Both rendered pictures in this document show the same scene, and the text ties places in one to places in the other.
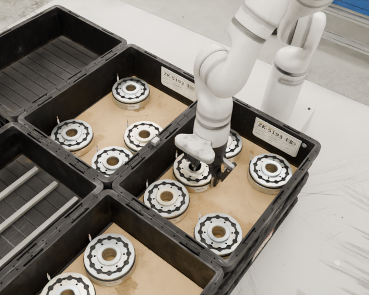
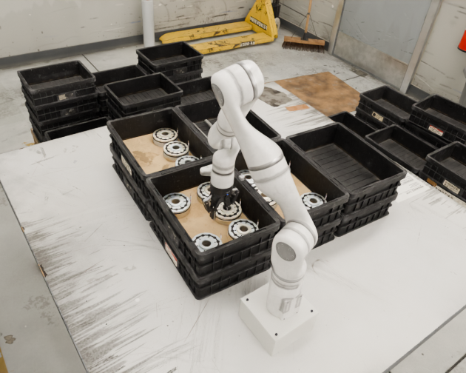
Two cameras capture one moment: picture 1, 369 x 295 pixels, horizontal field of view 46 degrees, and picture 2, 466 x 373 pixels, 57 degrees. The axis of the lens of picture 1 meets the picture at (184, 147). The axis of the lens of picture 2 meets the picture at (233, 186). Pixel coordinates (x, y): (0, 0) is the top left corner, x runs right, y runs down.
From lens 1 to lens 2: 150 cm
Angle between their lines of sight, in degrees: 72
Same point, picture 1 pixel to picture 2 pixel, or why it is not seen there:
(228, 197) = (200, 224)
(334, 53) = not seen: outside the picture
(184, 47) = (414, 300)
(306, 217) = (180, 300)
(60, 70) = (350, 182)
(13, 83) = (339, 162)
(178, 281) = not seen: hidden behind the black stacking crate
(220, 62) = not seen: hidden behind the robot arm
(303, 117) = (265, 323)
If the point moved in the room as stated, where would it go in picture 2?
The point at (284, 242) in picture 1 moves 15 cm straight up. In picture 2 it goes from (169, 277) to (169, 247)
